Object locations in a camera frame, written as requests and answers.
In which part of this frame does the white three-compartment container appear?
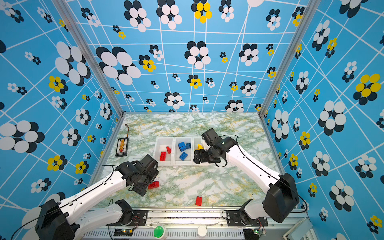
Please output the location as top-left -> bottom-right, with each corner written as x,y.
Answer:
153,136 -> 209,167

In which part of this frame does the right circuit board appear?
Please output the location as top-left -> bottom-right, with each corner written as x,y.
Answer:
243,229 -> 263,240

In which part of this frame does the circuit board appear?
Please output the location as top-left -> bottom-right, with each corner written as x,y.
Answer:
243,229 -> 263,240
113,229 -> 133,238

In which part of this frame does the green push button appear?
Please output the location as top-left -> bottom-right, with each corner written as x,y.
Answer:
154,226 -> 168,240

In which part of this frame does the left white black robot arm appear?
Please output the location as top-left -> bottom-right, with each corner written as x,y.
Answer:
35,155 -> 159,240

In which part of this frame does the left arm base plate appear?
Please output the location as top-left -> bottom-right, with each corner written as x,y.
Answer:
108,210 -> 149,227

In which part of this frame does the blue lego brick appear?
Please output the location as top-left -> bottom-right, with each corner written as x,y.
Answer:
179,152 -> 188,161

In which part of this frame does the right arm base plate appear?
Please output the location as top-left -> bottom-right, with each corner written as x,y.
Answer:
225,210 -> 269,228

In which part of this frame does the left circuit board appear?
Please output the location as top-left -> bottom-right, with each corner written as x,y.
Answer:
113,229 -> 133,238

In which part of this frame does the black box with orange parts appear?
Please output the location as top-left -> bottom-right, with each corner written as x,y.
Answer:
115,137 -> 129,158

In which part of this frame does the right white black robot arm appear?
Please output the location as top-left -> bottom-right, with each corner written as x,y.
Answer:
194,128 -> 300,226

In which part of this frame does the small red lego front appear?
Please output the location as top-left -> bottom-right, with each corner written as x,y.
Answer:
196,196 -> 203,206

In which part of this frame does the grey box front right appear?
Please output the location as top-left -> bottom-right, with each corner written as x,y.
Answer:
283,218 -> 318,240

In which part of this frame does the white push button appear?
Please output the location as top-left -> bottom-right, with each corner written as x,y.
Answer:
198,225 -> 208,238

